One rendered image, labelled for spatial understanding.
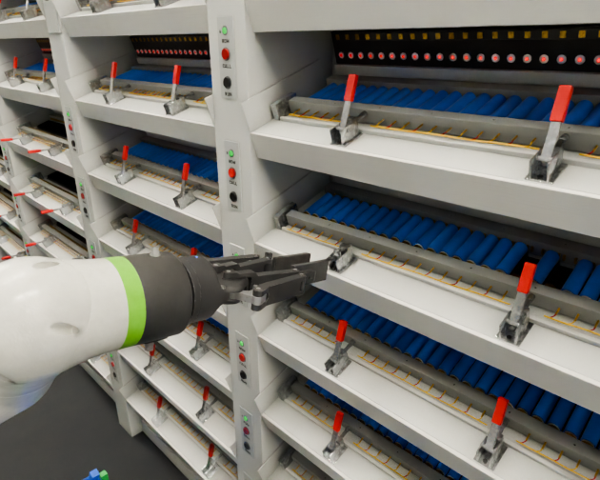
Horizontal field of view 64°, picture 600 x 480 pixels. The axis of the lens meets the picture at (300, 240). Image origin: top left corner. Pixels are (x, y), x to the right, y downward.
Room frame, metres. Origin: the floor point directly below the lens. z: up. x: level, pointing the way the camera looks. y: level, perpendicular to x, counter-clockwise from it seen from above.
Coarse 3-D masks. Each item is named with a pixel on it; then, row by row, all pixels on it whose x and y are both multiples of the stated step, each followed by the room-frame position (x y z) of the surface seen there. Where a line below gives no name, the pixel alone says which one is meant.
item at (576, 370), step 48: (288, 192) 0.84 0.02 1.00; (384, 192) 0.80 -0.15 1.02; (288, 240) 0.76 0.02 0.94; (336, 240) 0.73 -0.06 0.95; (576, 240) 0.58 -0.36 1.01; (336, 288) 0.65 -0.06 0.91; (384, 288) 0.60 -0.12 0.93; (432, 288) 0.58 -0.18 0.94; (480, 288) 0.56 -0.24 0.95; (432, 336) 0.54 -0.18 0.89; (480, 336) 0.49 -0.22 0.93; (528, 336) 0.47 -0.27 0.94; (576, 384) 0.41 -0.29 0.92
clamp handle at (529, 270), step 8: (528, 264) 0.49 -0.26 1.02; (536, 264) 0.49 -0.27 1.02; (528, 272) 0.49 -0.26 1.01; (520, 280) 0.49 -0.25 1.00; (528, 280) 0.48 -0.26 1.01; (520, 288) 0.49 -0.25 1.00; (528, 288) 0.48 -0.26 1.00; (520, 296) 0.48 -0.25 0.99; (520, 304) 0.48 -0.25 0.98; (512, 312) 0.48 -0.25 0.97; (520, 312) 0.48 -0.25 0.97; (512, 320) 0.48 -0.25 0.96
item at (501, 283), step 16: (304, 224) 0.78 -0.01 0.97; (320, 224) 0.75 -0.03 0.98; (336, 224) 0.74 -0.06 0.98; (320, 240) 0.73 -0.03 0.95; (352, 240) 0.70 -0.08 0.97; (368, 240) 0.68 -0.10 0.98; (384, 240) 0.67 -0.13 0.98; (368, 256) 0.66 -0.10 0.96; (400, 256) 0.64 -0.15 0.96; (416, 256) 0.62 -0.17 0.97; (432, 256) 0.61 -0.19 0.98; (448, 256) 0.61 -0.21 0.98; (416, 272) 0.61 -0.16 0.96; (448, 272) 0.59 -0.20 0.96; (464, 272) 0.57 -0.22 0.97; (480, 272) 0.56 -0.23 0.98; (496, 272) 0.56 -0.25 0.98; (496, 288) 0.55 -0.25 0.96; (512, 288) 0.53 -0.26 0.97; (544, 288) 0.51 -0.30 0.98; (544, 304) 0.51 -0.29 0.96; (560, 304) 0.49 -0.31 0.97; (576, 304) 0.48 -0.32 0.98; (592, 304) 0.48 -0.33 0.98; (592, 320) 0.47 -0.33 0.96
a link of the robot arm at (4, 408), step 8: (48, 384) 0.39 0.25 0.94; (32, 392) 0.37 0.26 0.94; (40, 392) 0.39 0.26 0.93; (0, 400) 0.36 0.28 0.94; (8, 400) 0.36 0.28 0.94; (16, 400) 0.37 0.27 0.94; (24, 400) 0.38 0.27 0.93; (32, 400) 0.39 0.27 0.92; (0, 408) 0.37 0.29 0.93; (8, 408) 0.37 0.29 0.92; (16, 408) 0.38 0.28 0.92; (24, 408) 0.39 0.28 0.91; (0, 416) 0.37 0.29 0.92; (8, 416) 0.38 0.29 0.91
